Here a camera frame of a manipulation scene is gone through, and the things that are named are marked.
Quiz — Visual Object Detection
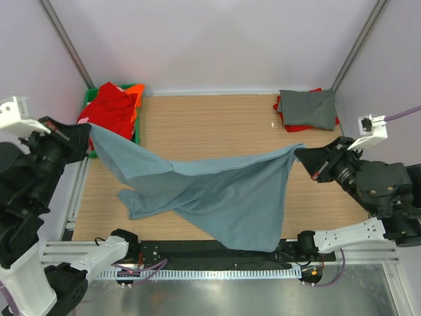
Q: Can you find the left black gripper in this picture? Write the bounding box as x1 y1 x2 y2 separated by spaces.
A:
21 113 93 205

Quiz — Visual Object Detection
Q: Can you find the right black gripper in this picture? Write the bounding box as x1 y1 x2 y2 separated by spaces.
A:
292 137 380 218

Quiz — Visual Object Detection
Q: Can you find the blue-grey t shirt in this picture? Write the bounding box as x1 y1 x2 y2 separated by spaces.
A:
91 125 301 252

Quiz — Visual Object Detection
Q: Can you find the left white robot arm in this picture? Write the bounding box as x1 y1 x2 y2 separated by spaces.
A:
1 117 139 315

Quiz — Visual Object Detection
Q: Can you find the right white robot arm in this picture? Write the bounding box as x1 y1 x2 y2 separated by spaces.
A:
295 136 420 261

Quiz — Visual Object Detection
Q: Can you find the pink t shirt in bin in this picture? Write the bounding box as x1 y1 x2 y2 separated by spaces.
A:
77 117 89 124

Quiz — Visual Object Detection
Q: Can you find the green plastic bin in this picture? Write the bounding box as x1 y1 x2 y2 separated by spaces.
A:
78 82 144 159

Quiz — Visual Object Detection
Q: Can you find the red t shirt in bin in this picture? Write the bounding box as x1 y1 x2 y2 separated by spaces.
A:
78 82 139 142

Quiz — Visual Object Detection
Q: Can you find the folded grey t shirt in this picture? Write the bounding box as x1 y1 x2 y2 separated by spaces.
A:
276 88 336 132

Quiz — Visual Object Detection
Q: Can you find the folded red t shirt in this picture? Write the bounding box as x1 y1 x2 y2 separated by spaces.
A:
272 87 341 134

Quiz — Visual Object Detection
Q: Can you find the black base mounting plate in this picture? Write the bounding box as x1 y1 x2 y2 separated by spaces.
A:
139 239 336 271

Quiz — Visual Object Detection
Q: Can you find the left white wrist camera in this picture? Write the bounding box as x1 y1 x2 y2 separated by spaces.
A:
0 95 51 138

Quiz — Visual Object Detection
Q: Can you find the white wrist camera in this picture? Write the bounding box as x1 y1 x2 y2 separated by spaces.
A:
347 115 387 152
0 95 51 138

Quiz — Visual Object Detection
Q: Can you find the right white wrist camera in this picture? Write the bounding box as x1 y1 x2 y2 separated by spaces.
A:
347 115 387 152

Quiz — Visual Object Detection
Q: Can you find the white slotted cable duct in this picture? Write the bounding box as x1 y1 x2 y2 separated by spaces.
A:
96 266 302 282

